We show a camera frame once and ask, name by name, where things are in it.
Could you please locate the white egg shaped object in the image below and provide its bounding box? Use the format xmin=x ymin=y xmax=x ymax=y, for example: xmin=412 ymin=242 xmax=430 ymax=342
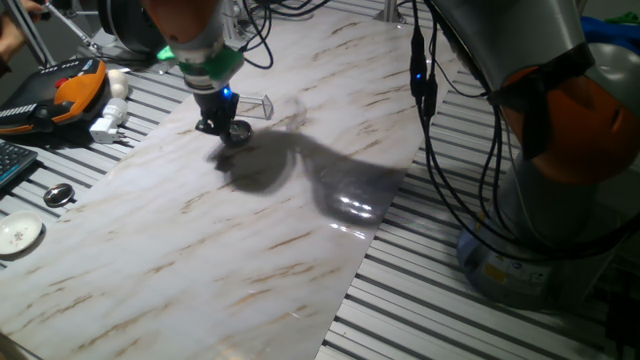
xmin=107 ymin=68 xmax=130 ymax=100

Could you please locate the marble pattern table mat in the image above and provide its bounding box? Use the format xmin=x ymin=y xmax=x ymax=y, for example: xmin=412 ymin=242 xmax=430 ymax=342
xmin=0 ymin=7 xmax=461 ymax=360

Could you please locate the black filament spool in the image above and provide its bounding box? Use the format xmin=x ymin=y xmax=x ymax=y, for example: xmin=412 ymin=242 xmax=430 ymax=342
xmin=97 ymin=0 xmax=171 ymax=56

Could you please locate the person's bare hand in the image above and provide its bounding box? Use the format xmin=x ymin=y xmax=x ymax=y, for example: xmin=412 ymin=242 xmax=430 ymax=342
xmin=0 ymin=0 xmax=46 ymax=64

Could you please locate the green cloth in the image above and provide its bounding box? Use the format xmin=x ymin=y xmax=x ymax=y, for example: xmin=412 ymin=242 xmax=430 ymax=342
xmin=604 ymin=10 xmax=640 ymax=26

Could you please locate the black cable with lit connector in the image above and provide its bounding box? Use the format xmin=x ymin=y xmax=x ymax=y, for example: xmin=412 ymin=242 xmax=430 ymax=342
xmin=409 ymin=0 xmax=640 ymax=264

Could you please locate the orange black teach pendant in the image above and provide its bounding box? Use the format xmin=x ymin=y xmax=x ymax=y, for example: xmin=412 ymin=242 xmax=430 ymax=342
xmin=0 ymin=56 xmax=109 ymax=136

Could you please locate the black computer keyboard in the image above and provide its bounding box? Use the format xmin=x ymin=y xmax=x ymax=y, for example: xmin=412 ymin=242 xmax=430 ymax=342
xmin=0 ymin=139 xmax=39 ymax=190

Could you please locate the black cable with plain connector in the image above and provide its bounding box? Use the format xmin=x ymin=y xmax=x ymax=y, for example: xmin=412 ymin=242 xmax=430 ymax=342
xmin=424 ymin=14 xmax=640 ymax=261

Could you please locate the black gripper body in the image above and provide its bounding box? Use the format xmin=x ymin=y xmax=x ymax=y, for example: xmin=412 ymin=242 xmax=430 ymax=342
xmin=192 ymin=85 xmax=240 ymax=126

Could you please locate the white flowered ceramic saucer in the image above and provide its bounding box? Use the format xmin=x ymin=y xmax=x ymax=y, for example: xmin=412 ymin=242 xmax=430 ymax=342
xmin=0 ymin=210 xmax=45 ymax=256

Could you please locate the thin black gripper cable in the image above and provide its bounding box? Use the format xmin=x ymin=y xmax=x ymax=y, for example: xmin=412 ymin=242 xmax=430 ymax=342
xmin=239 ymin=0 xmax=275 ymax=70

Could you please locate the aluminium frame post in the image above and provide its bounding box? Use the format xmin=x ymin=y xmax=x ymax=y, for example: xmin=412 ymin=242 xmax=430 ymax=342
xmin=373 ymin=0 xmax=407 ymax=24

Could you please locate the aluminium frame strut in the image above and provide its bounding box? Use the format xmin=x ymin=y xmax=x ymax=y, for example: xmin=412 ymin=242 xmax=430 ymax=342
xmin=4 ymin=0 xmax=56 ymax=69

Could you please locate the transparent rectangular box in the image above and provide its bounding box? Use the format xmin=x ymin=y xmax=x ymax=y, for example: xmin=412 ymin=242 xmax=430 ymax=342
xmin=234 ymin=92 xmax=275 ymax=122

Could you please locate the thin metal rod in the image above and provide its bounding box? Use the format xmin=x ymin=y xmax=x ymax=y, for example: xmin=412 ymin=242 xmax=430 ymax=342
xmin=43 ymin=2 xmax=101 ymax=55

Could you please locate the small round steel plate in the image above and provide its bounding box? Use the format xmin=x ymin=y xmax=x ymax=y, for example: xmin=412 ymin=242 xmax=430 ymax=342
xmin=219 ymin=118 xmax=254 ymax=149

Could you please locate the white power adapter plug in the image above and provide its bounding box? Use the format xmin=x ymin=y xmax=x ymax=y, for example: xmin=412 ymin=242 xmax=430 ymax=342
xmin=88 ymin=97 xmax=130 ymax=145

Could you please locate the small spare steel dish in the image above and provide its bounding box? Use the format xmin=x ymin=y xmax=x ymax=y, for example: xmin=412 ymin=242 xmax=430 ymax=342
xmin=42 ymin=182 xmax=77 ymax=209

